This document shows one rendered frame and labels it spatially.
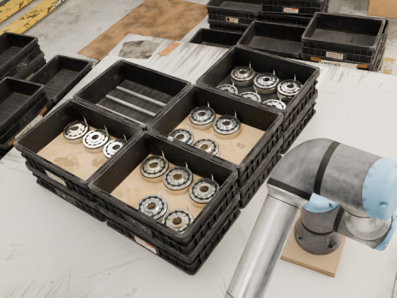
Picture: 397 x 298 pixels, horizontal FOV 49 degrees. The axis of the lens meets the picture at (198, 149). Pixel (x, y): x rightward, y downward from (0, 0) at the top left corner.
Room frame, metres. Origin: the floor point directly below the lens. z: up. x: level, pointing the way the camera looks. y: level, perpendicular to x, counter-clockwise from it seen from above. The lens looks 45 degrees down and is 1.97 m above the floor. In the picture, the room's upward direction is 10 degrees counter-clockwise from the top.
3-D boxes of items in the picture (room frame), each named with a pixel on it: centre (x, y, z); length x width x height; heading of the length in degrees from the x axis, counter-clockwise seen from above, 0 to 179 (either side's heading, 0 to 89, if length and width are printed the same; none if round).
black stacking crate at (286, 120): (1.39, -0.28, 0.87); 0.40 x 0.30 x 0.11; 47
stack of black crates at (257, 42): (2.33, -0.58, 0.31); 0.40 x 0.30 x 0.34; 57
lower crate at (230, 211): (0.95, 0.13, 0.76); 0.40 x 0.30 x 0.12; 47
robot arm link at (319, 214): (0.76, -0.33, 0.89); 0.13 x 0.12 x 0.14; 48
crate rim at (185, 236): (0.95, 0.13, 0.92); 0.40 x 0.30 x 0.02; 47
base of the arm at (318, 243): (0.77, -0.33, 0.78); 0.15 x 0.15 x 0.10
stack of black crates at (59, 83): (2.34, 0.79, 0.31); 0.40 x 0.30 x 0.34; 147
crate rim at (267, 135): (1.17, -0.07, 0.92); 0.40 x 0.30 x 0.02; 47
